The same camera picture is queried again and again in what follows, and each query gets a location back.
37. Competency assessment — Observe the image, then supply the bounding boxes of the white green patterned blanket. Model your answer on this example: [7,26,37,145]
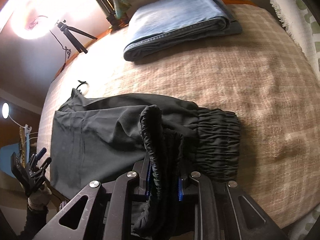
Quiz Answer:
[259,0,320,74]

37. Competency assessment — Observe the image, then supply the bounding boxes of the person's left forearm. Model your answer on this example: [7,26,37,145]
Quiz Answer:
[21,204,50,240]

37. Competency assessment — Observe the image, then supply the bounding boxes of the blue chair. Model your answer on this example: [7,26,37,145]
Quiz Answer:
[0,144,23,178]

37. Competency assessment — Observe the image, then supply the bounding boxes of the white gooseneck clip lamp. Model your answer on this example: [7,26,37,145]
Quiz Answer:
[1,102,32,134]

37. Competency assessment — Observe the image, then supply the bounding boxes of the bright ring light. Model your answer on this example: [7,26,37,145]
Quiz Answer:
[10,0,85,40]

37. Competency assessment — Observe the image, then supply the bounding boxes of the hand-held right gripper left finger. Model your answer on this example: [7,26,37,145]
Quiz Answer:
[32,155,153,240]

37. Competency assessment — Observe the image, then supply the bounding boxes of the leopard print cushion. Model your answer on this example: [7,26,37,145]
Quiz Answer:
[19,127,32,165]

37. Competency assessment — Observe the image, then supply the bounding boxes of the person's left hand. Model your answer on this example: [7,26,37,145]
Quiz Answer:
[26,177,52,209]

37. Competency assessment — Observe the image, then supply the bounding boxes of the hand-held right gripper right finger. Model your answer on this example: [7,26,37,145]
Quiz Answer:
[177,163,283,240]

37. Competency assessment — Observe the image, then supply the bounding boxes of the black power cable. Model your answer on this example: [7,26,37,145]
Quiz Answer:
[49,30,72,70]

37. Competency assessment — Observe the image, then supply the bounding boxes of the bed with checked sheet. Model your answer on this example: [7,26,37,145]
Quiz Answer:
[37,4,320,230]

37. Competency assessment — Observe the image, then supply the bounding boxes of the folded metal light stand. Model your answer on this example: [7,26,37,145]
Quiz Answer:
[85,0,120,27]

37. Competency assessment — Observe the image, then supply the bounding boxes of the small black tripod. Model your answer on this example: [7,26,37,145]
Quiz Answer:
[55,19,98,54]

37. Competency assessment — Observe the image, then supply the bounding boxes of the black pants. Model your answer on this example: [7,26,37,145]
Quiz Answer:
[50,80,242,235]

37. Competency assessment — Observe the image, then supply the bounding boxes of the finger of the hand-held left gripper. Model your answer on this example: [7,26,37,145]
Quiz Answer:
[35,157,52,178]
[29,148,47,170]

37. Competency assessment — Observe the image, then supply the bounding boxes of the folded blue jeans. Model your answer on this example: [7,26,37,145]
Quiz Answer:
[123,0,243,62]

